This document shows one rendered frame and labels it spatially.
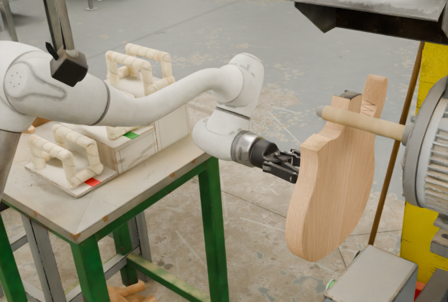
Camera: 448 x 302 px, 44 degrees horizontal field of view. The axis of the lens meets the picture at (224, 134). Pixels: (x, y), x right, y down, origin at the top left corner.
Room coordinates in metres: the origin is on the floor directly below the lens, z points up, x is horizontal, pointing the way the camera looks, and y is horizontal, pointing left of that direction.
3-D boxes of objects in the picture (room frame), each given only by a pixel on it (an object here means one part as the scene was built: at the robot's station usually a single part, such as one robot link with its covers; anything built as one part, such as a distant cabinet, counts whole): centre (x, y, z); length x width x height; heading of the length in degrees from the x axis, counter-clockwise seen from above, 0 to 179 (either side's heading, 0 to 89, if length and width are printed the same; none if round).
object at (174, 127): (1.64, 0.26, 1.02); 0.27 x 0.15 x 0.17; 48
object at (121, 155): (1.53, 0.36, 0.98); 0.27 x 0.16 x 0.09; 48
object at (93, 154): (1.38, 0.38, 0.99); 0.03 x 0.03 x 0.09
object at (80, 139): (1.44, 0.44, 1.04); 0.20 x 0.03 x 0.03; 47
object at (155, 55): (1.68, 0.23, 1.20); 0.20 x 0.03 x 0.03; 47
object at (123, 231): (1.90, 0.47, 0.45); 0.05 x 0.05 x 0.90; 49
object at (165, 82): (1.58, 0.18, 1.12); 0.11 x 0.03 x 0.03; 138
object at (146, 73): (1.56, 0.22, 1.15); 0.03 x 0.03 x 0.09
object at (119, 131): (1.46, 0.29, 1.04); 0.11 x 0.03 x 0.03; 138
